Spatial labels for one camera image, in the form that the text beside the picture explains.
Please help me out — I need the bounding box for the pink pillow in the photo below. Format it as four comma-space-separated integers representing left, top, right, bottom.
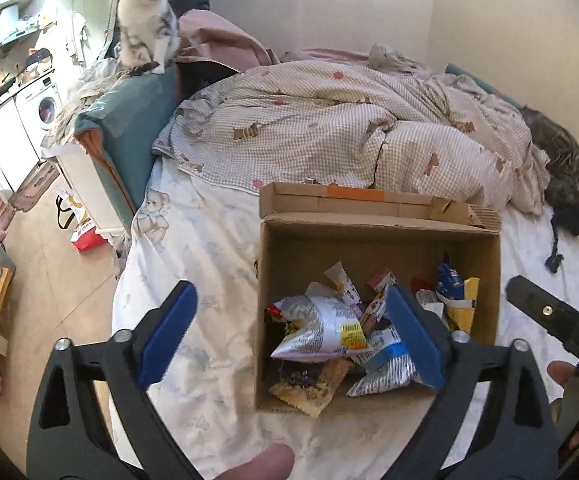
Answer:
177, 9, 281, 69

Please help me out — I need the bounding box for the red bag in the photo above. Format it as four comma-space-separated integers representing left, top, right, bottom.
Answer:
71, 225, 108, 255

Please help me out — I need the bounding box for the white washing machine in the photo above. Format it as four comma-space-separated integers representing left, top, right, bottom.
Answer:
14, 75, 66, 147

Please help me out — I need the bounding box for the brown cardboard box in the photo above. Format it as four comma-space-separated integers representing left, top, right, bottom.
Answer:
254, 181, 503, 414

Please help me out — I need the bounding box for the grey white cat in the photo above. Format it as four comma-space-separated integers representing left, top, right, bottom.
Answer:
118, 0, 180, 75

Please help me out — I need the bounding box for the brown white snack sachet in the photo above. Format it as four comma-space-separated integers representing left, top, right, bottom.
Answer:
367, 269, 398, 292

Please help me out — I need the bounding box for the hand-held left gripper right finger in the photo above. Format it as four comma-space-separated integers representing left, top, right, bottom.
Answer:
384, 285, 557, 480

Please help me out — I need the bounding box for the person's left hand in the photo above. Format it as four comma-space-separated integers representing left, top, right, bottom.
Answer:
214, 444, 296, 480

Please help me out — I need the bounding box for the black drawstring cord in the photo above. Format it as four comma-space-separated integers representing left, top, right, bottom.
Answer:
544, 210, 566, 275

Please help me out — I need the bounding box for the checked beige duvet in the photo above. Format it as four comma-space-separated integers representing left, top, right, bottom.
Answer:
152, 45, 553, 217

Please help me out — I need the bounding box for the white paper bag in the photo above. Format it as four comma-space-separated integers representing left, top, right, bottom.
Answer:
56, 190, 93, 232

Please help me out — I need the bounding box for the blue pillow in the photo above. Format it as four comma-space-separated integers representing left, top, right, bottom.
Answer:
444, 62, 526, 111

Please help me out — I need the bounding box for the white bread packet yellow label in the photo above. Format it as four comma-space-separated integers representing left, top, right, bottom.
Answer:
270, 294, 373, 361

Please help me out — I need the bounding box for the teal sofa armrest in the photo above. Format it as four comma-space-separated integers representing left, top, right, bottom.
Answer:
76, 62, 181, 217

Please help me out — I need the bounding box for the person's right hand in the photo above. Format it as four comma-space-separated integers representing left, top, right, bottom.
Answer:
547, 360, 579, 461

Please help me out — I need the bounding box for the patterned floor rug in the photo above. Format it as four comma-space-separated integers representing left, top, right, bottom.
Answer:
10, 160, 61, 214

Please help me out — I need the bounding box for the white storage unit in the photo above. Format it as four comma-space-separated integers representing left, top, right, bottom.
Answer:
57, 142, 131, 237

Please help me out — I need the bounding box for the dark brown clear snack packet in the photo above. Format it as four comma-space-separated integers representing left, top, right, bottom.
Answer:
262, 359, 323, 391

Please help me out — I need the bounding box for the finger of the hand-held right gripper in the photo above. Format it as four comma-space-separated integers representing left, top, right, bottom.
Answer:
505, 275, 579, 356

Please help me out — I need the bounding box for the dark blue snack packet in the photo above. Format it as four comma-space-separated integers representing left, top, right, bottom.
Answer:
435, 255, 465, 302

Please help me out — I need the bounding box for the camouflage garment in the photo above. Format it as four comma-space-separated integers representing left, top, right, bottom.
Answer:
519, 106, 579, 237

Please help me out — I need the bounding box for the white blue snack bag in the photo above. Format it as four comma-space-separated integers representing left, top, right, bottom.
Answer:
347, 327, 418, 399

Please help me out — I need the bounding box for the pile of crumpled clothes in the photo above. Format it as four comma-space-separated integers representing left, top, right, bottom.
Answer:
42, 57, 131, 152

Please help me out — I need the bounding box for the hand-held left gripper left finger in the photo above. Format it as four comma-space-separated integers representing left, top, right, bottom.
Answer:
27, 281, 199, 480

